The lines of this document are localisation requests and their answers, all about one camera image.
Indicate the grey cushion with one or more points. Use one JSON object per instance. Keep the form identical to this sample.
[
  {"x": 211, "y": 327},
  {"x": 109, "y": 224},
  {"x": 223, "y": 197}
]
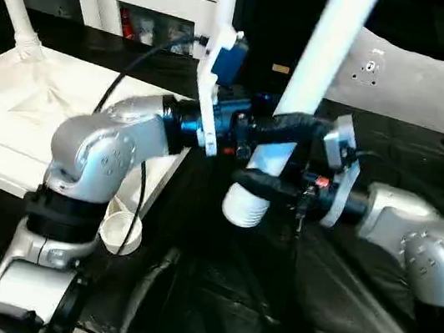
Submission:
[{"x": 420, "y": 88}]

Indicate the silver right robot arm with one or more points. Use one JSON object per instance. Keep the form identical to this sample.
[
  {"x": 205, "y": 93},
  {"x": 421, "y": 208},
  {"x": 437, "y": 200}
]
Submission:
[{"x": 424, "y": 249}]

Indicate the white plastic table top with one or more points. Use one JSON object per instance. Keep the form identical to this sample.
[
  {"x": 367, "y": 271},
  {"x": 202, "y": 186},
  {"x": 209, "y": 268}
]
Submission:
[{"x": 25, "y": 101}]

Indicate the small tan block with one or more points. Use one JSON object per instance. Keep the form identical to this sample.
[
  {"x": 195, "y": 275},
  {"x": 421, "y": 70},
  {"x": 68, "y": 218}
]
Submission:
[{"x": 280, "y": 69}]

